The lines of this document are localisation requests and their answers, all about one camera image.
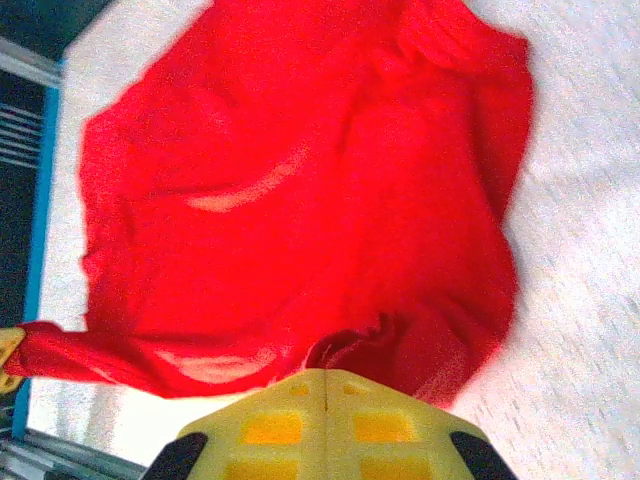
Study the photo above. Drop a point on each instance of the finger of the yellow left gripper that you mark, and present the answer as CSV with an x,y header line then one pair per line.
x,y
7,382
10,345

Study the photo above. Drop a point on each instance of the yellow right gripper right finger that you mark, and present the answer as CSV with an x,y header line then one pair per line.
x,y
390,430

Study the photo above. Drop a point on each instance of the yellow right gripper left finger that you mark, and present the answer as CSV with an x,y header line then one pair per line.
x,y
270,430

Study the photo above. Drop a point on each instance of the red t-shirt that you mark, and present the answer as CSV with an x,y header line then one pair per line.
x,y
300,200

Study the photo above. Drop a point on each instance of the blue table side trim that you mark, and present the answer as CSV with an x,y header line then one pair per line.
x,y
42,200

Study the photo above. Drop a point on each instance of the aluminium table side rail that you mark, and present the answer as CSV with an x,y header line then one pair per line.
x,y
60,455

